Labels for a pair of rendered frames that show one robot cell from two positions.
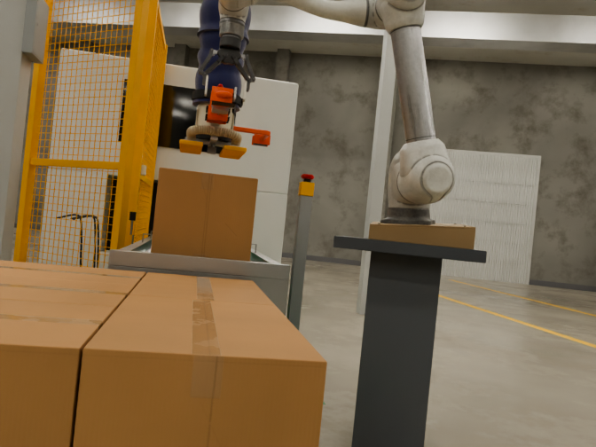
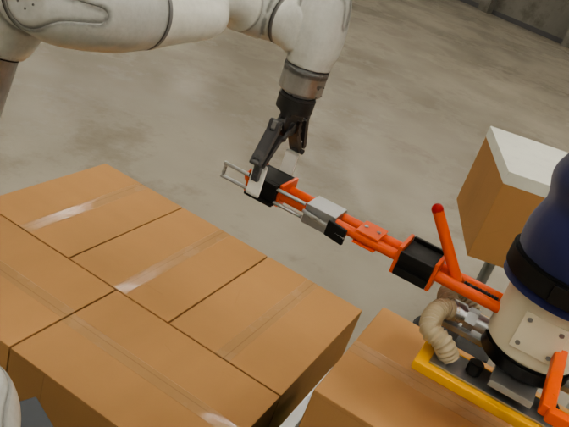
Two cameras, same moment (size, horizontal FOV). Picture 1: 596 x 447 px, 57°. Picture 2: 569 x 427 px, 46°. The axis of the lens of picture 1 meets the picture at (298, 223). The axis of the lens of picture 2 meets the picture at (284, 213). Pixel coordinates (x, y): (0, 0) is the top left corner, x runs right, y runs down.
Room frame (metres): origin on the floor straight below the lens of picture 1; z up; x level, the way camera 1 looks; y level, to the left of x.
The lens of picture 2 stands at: (2.66, -0.77, 1.78)
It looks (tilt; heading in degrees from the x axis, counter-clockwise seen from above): 26 degrees down; 122
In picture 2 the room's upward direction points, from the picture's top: 19 degrees clockwise
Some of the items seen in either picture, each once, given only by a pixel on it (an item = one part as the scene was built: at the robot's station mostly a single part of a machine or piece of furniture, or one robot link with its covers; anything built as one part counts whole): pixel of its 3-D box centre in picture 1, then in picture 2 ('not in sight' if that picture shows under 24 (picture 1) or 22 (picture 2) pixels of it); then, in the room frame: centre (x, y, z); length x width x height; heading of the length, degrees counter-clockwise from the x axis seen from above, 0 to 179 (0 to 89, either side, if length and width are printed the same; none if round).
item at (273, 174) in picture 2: (221, 97); (271, 184); (1.93, 0.32, 1.20); 0.08 x 0.07 x 0.05; 12
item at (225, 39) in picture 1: (229, 50); (291, 113); (1.93, 0.30, 1.36); 0.08 x 0.07 x 0.09; 101
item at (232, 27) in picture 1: (231, 30); (303, 79); (1.93, 0.30, 1.44); 0.09 x 0.09 x 0.06
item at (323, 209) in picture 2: (220, 105); (323, 215); (2.07, 0.34, 1.19); 0.07 x 0.07 x 0.04; 12
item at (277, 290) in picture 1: (199, 291); not in sight; (2.15, 0.36, 0.48); 0.70 x 0.03 x 0.15; 101
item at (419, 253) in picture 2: (217, 114); (419, 262); (2.28, 0.38, 1.20); 0.10 x 0.08 x 0.06; 102
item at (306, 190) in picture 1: (297, 278); not in sight; (2.81, -0.02, 0.50); 0.07 x 0.07 x 1.00; 11
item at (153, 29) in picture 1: (145, 170); not in sight; (3.81, 1.10, 1.05); 1.17 x 0.10 x 2.10; 11
